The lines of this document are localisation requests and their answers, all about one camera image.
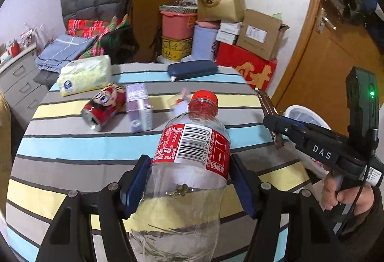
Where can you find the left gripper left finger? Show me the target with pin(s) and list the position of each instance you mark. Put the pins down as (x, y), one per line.
(116, 203)

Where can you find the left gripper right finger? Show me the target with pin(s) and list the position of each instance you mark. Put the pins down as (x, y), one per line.
(264, 204)

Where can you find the clear plastic cola bottle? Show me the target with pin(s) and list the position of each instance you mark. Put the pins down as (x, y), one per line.
(178, 216)

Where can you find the purple drink carton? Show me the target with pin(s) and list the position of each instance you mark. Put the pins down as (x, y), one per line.
(138, 108)

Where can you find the brown snack wrapper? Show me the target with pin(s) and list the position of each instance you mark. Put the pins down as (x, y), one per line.
(269, 109)

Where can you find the red cartoon drink can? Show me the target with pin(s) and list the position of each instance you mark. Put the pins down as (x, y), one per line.
(98, 111)

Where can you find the white foam fruit net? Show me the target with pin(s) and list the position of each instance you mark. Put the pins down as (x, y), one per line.
(180, 106)

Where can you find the white trash bin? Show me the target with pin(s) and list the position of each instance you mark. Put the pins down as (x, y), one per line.
(304, 114)

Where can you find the right hand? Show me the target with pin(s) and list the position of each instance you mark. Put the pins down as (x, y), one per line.
(331, 197)

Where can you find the striped table cloth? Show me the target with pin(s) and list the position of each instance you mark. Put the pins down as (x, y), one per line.
(60, 153)

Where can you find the small clear plastic cup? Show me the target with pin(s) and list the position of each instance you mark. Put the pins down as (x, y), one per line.
(183, 96)

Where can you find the wooden door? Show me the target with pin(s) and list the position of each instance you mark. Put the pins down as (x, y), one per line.
(315, 76)

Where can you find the red gift box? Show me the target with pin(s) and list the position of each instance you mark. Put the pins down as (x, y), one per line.
(256, 71)

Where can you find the yellow tissue pack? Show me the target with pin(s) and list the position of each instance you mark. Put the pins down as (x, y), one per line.
(84, 75)

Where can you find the grey drawer cabinet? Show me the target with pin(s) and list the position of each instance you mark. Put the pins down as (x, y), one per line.
(21, 92)

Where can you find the navy glasses case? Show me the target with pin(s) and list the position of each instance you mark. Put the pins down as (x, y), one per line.
(191, 69)

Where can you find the cardboard box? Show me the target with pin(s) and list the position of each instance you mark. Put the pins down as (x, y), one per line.
(261, 34)

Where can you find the black office chair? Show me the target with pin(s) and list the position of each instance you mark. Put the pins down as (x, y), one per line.
(120, 45)

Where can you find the blue folded cloth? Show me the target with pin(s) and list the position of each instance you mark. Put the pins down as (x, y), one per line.
(63, 50)

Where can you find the yellow tin box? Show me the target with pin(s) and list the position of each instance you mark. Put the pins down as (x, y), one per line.
(176, 50)

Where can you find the red plaid blanket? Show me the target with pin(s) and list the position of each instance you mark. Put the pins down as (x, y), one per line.
(97, 28)

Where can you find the white small boxes stack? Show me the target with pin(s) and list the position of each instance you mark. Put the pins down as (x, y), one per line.
(228, 32)

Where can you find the light blue cylinder container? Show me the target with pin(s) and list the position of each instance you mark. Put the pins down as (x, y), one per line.
(204, 46)

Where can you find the pink plastic basket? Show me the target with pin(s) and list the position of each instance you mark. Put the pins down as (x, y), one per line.
(178, 26)

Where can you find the dark grey quilted cushion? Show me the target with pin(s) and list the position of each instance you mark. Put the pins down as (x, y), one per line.
(103, 10)

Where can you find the metal door handle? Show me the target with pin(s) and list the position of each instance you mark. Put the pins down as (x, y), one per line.
(322, 21)

